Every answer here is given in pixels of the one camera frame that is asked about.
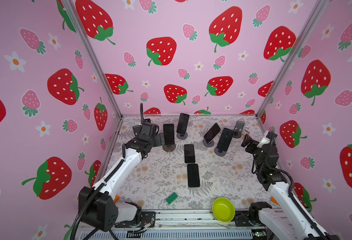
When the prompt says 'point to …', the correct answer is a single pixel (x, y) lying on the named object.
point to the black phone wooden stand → (169, 134)
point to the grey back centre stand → (181, 136)
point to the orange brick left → (117, 197)
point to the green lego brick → (171, 198)
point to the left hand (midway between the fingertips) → (155, 136)
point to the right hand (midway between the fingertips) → (253, 137)
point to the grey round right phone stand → (219, 152)
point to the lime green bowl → (223, 209)
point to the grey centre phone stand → (208, 145)
